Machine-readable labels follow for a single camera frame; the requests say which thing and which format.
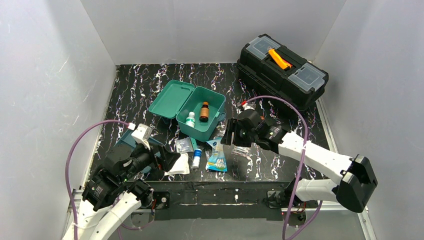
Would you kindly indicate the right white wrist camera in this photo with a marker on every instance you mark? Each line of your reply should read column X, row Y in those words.
column 248, row 106

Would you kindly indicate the small blue capped bottle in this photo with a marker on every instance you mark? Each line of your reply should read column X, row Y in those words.
column 196, row 159

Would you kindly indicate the brown medicine bottle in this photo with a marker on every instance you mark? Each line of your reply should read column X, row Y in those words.
column 204, row 112

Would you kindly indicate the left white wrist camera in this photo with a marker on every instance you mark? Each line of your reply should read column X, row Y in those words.
column 141, row 135

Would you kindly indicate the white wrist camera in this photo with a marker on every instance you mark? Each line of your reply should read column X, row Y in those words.
column 248, row 106
column 141, row 135

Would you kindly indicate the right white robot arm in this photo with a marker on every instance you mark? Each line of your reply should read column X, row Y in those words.
column 350, row 181

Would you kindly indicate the black toolbox orange handle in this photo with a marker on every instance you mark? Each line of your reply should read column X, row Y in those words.
column 271, row 69

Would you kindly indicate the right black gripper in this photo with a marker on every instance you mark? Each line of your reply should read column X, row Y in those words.
column 232, row 133

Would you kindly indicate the white plastic bottle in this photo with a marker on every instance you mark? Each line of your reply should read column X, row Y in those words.
column 190, row 120

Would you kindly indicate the zip bag teal header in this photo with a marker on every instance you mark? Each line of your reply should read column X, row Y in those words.
column 185, row 145

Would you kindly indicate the blue cotton swab pouch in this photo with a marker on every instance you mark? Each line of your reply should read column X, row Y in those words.
column 217, row 160

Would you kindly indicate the clear plastic bag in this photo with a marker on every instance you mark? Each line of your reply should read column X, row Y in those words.
column 241, row 151

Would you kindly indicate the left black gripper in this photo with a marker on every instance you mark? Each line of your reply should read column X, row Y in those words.
column 159, row 158

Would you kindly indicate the white gauze pad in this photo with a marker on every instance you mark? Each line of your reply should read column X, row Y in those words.
column 180, row 167

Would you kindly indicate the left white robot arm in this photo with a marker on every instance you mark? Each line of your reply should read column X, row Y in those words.
column 110, row 196

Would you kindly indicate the dark teal tray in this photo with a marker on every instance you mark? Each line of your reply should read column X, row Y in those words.
column 127, row 140

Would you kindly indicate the green medicine box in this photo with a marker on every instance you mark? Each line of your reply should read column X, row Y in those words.
column 178, row 98

